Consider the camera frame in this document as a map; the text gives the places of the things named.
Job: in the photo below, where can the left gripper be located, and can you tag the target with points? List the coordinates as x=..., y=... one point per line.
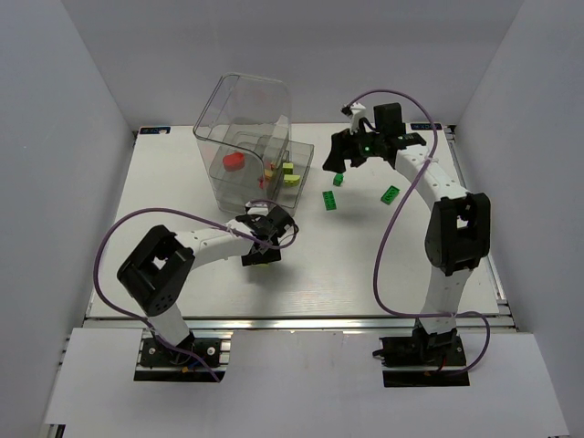
x=261, y=255

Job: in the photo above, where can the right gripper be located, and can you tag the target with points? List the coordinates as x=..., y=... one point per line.
x=345, y=143

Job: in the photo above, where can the small green cube brick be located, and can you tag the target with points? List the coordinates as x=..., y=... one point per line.
x=338, y=179

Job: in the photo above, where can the dark green long brick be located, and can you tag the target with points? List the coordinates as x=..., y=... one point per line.
x=329, y=201

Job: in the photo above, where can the lime small brick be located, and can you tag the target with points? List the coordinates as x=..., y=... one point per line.
x=288, y=167

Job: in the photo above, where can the lime rounded brick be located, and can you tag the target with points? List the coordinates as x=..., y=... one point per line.
x=291, y=180

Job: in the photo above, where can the red rounded brick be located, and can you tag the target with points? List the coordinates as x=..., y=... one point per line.
x=233, y=162

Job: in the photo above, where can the clear plastic drawer cover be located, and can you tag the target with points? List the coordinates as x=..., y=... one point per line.
x=251, y=97

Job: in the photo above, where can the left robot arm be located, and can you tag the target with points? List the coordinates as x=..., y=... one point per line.
x=156, y=270

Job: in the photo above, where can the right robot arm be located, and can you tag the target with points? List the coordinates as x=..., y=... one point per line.
x=458, y=233

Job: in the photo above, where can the right blue table label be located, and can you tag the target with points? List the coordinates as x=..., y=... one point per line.
x=426, y=126

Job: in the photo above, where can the blue table label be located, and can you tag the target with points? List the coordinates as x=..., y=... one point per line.
x=154, y=130
x=426, y=126

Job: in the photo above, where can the left blue table label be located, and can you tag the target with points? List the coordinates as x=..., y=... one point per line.
x=154, y=130

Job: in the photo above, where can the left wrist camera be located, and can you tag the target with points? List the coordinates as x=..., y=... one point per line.
x=257, y=209

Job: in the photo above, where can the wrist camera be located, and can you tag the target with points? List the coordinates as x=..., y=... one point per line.
x=355, y=112
x=257, y=209

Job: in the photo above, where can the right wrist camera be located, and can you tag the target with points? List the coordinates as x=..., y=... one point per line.
x=355, y=112

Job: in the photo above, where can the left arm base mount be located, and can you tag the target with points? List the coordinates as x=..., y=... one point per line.
x=156, y=363

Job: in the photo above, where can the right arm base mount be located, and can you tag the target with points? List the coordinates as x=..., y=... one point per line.
x=406, y=363

